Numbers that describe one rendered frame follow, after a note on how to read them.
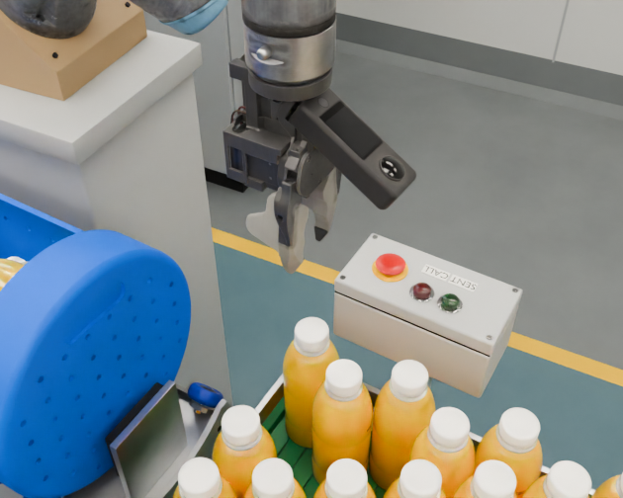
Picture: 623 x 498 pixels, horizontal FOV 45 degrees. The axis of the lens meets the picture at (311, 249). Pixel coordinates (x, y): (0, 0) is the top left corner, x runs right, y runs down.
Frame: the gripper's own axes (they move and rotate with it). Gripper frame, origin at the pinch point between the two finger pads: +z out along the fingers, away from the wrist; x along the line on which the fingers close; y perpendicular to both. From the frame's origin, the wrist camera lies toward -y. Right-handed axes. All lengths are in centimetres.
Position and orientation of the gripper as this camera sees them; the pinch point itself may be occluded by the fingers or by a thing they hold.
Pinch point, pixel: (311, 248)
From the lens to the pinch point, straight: 75.5
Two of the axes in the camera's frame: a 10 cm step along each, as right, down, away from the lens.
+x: -5.1, 5.8, -6.3
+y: -8.6, -3.5, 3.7
